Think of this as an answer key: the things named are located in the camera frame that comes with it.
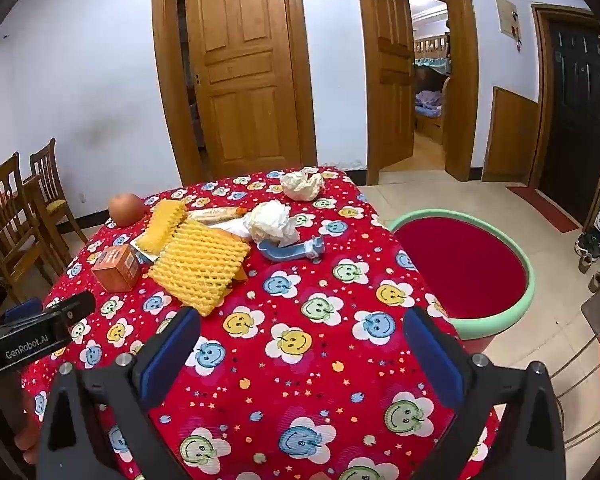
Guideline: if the wooden wall panel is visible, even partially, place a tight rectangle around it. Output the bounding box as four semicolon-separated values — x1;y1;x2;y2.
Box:
481;86;540;184

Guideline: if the small yellow foam fruit net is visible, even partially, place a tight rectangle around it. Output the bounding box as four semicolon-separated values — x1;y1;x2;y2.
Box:
136;199;188;256

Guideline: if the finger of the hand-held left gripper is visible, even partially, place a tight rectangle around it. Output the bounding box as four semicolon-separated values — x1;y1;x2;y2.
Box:
4;298;43;322
45;290;97;323

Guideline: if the brown entrance door frame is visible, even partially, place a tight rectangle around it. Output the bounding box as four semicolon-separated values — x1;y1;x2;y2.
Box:
527;2;600;233

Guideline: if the white paper sheet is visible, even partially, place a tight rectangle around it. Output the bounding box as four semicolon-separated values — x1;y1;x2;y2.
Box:
129;234;161;264

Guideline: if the black entrance door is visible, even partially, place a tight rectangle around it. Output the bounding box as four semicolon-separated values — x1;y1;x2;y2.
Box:
547;22;600;223

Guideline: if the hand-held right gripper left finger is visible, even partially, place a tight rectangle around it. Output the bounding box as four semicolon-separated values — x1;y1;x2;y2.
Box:
34;306;203;480

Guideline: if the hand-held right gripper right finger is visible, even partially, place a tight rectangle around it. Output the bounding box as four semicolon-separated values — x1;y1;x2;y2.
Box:
402;305;567;480

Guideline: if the large white tissue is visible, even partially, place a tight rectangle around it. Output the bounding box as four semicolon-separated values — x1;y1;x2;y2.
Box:
243;200;301;246

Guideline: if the white plastic packet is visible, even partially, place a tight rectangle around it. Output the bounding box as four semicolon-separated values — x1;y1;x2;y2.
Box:
220;217;253;241

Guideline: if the open wooden door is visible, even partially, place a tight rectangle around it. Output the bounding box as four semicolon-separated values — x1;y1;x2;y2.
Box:
367;0;416;171

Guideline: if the long beige snack stick packet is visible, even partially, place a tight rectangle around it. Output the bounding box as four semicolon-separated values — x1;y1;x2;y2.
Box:
186;204;248;226

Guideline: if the red apple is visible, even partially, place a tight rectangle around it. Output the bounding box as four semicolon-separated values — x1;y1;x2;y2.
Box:
108;192;147;227

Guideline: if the blue plastic piece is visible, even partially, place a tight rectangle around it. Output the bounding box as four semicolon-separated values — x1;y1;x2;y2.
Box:
257;234;327;263

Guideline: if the framed wall notice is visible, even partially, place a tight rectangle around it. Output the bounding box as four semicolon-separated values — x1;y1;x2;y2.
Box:
494;0;523;43

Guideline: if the person's left hand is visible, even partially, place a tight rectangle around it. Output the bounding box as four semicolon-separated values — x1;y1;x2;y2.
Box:
14;392;41;467

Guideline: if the wooden bunk bed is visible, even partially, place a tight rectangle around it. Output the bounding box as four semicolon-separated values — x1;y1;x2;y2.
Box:
412;30;453;136

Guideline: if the large yellow foam fruit net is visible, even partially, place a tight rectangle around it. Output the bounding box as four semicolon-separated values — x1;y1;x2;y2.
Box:
147;220;252;317

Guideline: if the wooden door frame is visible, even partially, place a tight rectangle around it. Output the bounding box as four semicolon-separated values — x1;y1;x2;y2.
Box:
151;0;318;188
354;0;481;186

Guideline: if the wooden chair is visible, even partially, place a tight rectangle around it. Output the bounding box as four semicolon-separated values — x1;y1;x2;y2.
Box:
29;138;88;246
0;152;66;306

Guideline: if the small orange cardboard box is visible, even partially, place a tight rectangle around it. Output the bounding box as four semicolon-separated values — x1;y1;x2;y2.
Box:
91;244;142;293

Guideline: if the crumpled white plastic wrap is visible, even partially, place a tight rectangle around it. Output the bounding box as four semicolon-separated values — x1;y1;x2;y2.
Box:
279;166;327;202

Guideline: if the closed wooden door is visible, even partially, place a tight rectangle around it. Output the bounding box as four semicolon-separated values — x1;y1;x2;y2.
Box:
182;0;301;178

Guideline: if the red basin with green rim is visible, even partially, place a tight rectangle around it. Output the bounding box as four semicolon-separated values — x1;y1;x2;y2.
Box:
386;208;536;340

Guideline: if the red smiley flower tablecloth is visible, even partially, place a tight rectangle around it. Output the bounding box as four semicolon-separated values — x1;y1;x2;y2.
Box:
22;166;501;480

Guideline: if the red doormat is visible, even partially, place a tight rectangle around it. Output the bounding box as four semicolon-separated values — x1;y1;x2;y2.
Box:
505;185;581;234

